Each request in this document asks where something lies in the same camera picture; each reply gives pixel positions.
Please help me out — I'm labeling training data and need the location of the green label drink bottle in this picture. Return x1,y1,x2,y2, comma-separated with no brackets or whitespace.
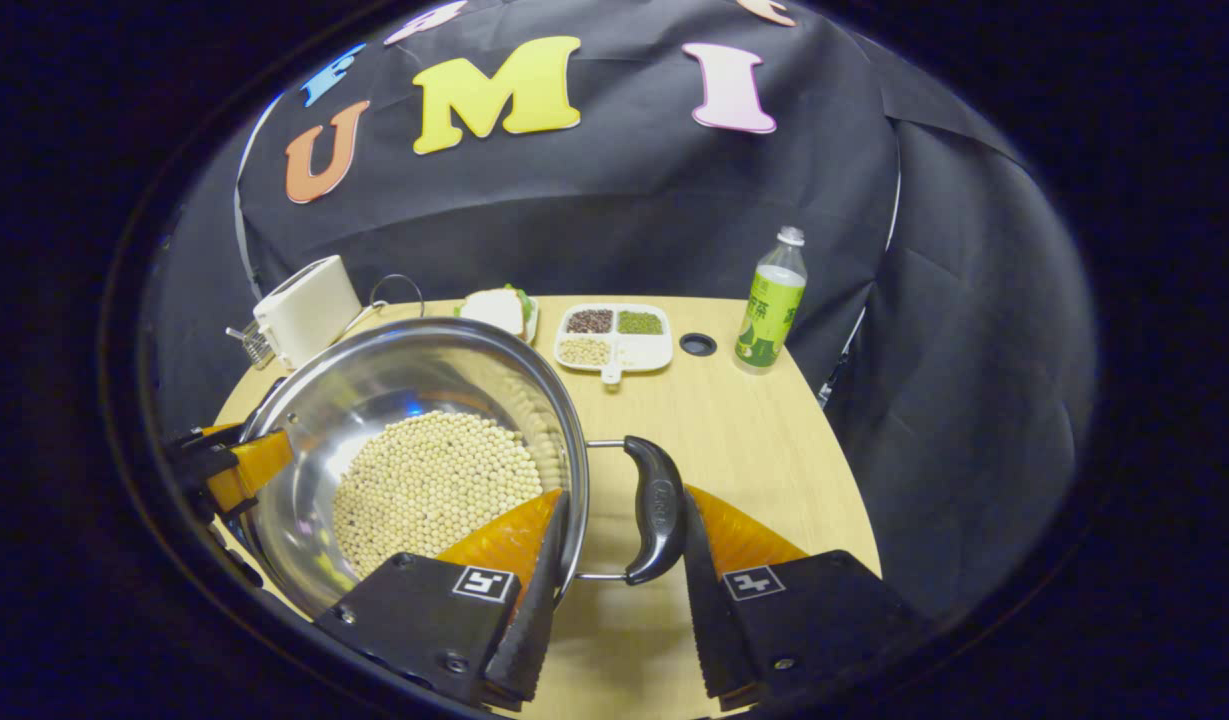
734,226,808,376

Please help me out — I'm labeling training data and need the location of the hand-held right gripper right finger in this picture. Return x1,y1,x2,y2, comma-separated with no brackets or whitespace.
680,485,930,713

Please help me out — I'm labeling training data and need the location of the white bread sandwich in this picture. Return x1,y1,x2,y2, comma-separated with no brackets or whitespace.
458,285,533,339

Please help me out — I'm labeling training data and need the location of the stainless steel pot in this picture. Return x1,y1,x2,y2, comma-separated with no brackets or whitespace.
236,317,690,621

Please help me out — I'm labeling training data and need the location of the small white plate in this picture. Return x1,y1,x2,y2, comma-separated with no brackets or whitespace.
454,295,541,346

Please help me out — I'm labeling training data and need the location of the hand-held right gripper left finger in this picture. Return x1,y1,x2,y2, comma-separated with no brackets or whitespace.
314,488,572,711

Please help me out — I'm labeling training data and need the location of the pile of soybeans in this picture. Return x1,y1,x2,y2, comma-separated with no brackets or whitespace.
331,410,545,581

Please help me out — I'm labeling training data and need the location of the white toaster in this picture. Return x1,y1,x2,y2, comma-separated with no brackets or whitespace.
253,254,363,372

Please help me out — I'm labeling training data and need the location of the black power cable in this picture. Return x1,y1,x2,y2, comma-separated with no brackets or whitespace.
369,273,426,321

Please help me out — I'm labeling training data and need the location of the small clear glass cup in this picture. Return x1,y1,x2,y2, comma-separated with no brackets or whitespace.
226,322,277,369

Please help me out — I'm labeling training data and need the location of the white divided tray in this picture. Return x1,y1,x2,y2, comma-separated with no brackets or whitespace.
554,303,674,386

